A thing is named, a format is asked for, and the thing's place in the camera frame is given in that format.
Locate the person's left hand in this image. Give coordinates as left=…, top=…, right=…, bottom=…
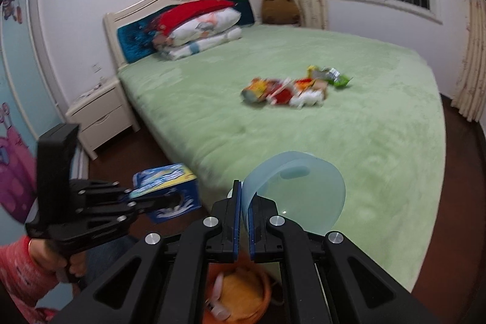
left=28, top=239, right=87, bottom=277

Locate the red green spiky toy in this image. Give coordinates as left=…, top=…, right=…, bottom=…
left=294, top=78, right=315, bottom=92

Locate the wall power socket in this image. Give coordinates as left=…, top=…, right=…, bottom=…
left=92, top=63, right=101, bottom=73

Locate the brown cardboard cube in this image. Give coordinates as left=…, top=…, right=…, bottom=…
left=311, top=79, right=329, bottom=100

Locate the green yellow snack bag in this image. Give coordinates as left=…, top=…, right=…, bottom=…
left=307, top=66, right=352, bottom=89

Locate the green blanket bed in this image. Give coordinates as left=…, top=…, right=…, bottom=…
left=118, top=25, right=446, bottom=289

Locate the blue milk carton box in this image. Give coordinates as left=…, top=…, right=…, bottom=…
left=128, top=164, right=202, bottom=224

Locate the white nightstand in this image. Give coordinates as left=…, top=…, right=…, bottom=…
left=66, top=77, right=139, bottom=160

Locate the white tissue pack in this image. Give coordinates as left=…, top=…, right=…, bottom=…
left=205, top=272, right=231, bottom=322

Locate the white tissue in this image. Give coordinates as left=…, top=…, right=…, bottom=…
left=289, top=90, right=324, bottom=108

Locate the orange trash bucket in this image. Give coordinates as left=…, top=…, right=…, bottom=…
left=202, top=253, right=271, bottom=323

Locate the white floral folded quilt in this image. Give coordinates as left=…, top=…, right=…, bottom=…
left=152, top=7, right=242, bottom=61

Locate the right floral curtain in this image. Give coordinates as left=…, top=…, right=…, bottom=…
left=452, top=0, right=485, bottom=122

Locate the brown plush bear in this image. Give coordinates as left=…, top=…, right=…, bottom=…
left=261, top=0, right=301, bottom=26

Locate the cream and blue headboard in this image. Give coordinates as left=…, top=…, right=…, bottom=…
left=103, top=0, right=259, bottom=71

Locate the red pillow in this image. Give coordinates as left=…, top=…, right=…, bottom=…
left=146, top=0, right=236, bottom=36

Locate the light blue plastic cup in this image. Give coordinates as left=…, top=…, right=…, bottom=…
left=241, top=151, right=346, bottom=252

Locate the red white plastic wrapper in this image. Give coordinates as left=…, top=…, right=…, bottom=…
left=266, top=78, right=295, bottom=106

